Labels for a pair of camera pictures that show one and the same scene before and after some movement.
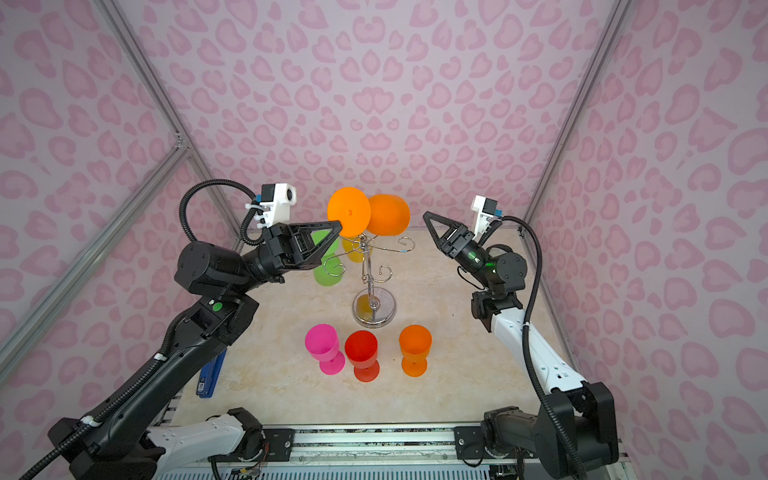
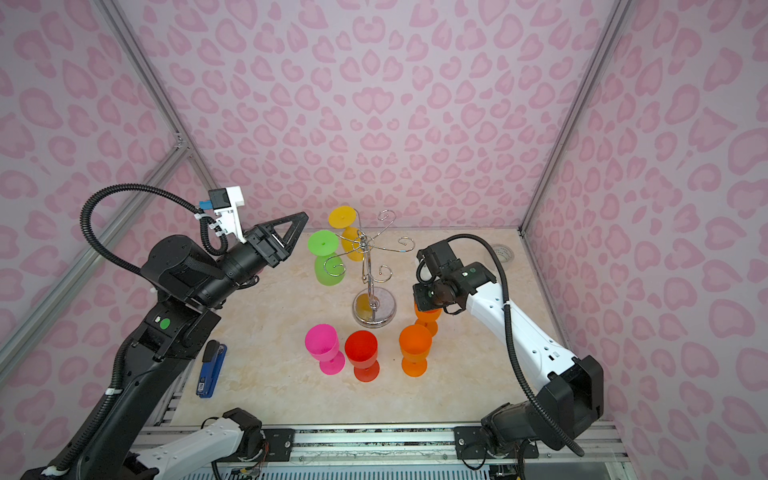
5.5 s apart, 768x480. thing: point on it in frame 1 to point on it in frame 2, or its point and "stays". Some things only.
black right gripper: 458,245 to 422,302
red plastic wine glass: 361,349 stays
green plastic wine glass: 330,272 stays
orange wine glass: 415,343 stays
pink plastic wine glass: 322,343 stays
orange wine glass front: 383,215 to 428,318
